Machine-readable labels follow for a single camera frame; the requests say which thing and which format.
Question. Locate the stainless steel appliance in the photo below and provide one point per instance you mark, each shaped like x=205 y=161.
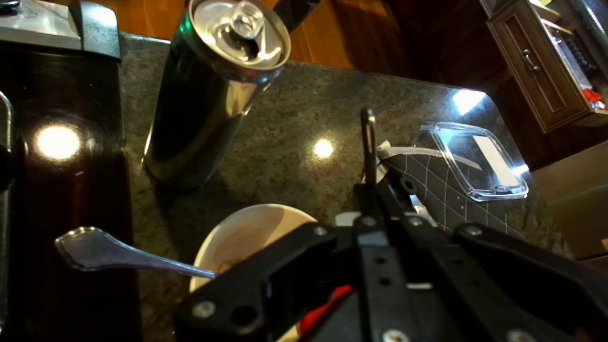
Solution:
x=38 y=22

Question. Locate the white paper strip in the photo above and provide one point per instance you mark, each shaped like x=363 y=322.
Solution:
x=418 y=151

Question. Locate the dark aluminium drink can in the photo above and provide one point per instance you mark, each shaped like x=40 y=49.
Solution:
x=201 y=108

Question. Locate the silver metal spoon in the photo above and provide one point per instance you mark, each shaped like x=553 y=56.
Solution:
x=101 y=248

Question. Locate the dark grid pattern cloth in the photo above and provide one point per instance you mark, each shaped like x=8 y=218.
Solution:
x=456 y=203

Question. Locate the brown wooden cabinet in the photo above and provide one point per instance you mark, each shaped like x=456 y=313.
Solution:
x=538 y=89

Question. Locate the black stove cooktop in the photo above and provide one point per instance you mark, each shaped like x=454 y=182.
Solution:
x=76 y=210

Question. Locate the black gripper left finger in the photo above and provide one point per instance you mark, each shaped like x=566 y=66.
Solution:
x=239 y=298

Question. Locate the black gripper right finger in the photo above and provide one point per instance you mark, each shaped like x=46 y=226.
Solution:
x=380 y=273

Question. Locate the clear plastic container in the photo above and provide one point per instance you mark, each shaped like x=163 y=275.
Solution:
x=481 y=159

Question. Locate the white ceramic bowl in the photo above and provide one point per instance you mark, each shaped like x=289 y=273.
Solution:
x=253 y=231

